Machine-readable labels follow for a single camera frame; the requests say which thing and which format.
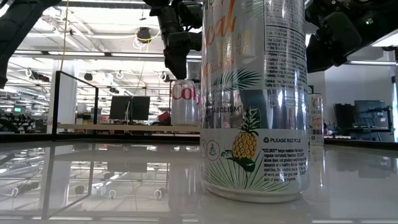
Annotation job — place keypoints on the background black robot arms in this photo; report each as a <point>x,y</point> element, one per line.
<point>15,123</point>

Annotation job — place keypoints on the black computer monitor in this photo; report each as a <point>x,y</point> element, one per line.
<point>140,108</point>
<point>119,108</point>

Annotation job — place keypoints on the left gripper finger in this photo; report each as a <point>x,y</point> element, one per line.
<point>176,63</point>

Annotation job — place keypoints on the white Celsius tropical can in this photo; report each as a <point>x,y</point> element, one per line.
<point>255,109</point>
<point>316,124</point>

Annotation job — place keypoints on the wooden shelf with black frame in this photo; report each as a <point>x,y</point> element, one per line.
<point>124,128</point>

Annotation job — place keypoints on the black overhead camera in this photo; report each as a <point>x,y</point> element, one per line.
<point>143,35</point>

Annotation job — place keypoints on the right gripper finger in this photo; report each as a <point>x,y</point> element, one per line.
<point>318,54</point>

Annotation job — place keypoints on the dark monitor screen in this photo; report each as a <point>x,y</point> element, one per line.
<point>370,113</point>

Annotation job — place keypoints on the red bag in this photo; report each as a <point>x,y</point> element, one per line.
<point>164,117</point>

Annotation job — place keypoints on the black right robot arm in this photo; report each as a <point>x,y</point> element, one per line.
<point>382,15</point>

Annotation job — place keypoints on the black monitor back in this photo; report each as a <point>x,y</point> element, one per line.
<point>343,115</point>

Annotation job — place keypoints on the silver Diet Coke can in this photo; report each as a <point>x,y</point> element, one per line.
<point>183,109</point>

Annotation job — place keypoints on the green exit sign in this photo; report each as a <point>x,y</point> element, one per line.
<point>17,109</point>

